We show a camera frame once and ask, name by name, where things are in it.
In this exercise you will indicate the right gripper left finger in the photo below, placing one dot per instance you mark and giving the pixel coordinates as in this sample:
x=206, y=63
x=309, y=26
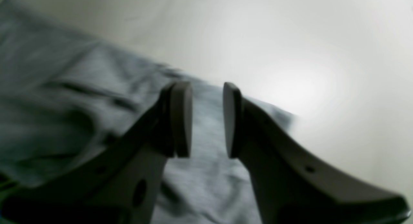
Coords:
x=121, y=184

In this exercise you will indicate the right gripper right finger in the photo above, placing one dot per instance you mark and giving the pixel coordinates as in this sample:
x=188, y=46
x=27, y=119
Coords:
x=290, y=184

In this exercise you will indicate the grey T-shirt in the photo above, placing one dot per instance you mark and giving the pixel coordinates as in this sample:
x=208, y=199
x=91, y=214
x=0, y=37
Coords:
x=63, y=92

